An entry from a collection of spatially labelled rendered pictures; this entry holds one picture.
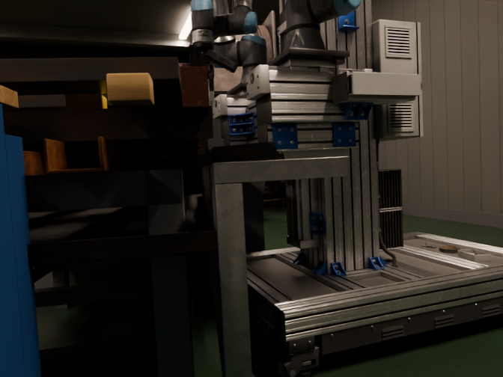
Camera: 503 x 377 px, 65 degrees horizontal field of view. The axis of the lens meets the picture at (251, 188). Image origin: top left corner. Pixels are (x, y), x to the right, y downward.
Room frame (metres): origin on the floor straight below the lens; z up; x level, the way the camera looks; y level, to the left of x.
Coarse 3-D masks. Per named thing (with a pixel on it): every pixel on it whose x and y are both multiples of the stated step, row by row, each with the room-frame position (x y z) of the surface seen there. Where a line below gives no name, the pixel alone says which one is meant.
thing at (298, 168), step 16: (272, 160) 0.57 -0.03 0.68; (288, 160) 0.58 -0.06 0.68; (304, 160) 0.58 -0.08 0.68; (320, 160) 0.58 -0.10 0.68; (336, 160) 0.59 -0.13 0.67; (208, 176) 0.87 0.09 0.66; (224, 176) 0.56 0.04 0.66; (240, 176) 0.57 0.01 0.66; (256, 176) 0.57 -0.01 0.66; (272, 176) 0.57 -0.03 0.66; (288, 176) 0.58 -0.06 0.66; (304, 176) 0.58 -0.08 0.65; (320, 176) 0.58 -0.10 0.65; (336, 176) 0.59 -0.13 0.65
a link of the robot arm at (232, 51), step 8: (216, 0) 1.71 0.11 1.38; (224, 0) 1.73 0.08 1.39; (216, 8) 1.73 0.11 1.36; (224, 8) 1.74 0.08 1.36; (216, 40) 1.80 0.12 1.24; (224, 40) 1.79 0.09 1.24; (232, 40) 1.81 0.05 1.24; (216, 48) 1.81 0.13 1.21; (224, 48) 1.81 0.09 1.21; (232, 48) 1.82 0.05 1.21; (224, 56) 1.82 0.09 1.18; (232, 56) 1.82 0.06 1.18; (216, 64) 1.85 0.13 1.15
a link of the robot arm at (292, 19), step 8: (288, 0) 1.37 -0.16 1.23; (296, 0) 1.34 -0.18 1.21; (304, 0) 1.32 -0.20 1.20; (288, 8) 1.37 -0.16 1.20; (296, 8) 1.34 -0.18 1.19; (304, 8) 1.32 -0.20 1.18; (288, 16) 1.37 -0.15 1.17; (296, 16) 1.34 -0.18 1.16; (304, 16) 1.34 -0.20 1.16; (312, 16) 1.33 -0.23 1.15; (288, 24) 1.37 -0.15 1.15; (296, 24) 1.34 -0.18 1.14
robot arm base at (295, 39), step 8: (304, 24) 1.34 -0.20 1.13; (312, 24) 1.34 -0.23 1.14; (288, 32) 1.37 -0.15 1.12; (296, 32) 1.34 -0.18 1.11; (304, 32) 1.34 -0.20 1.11; (312, 32) 1.34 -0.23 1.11; (288, 40) 1.36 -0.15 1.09; (296, 40) 1.34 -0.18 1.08; (304, 40) 1.33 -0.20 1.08; (312, 40) 1.33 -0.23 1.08; (320, 40) 1.35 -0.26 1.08; (304, 48) 1.32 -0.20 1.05; (312, 48) 1.32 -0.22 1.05; (320, 48) 1.34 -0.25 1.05
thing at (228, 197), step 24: (216, 192) 0.56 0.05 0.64; (240, 192) 0.57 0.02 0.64; (216, 216) 0.56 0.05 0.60; (240, 216) 0.57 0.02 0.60; (240, 240) 0.57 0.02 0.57; (216, 264) 0.66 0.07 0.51; (240, 264) 0.57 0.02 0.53; (216, 288) 0.73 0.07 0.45; (240, 288) 0.57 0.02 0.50; (216, 312) 0.82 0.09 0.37; (240, 312) 0.57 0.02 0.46; (240, 336) 0.57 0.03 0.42; (240, 360) 0.57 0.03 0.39
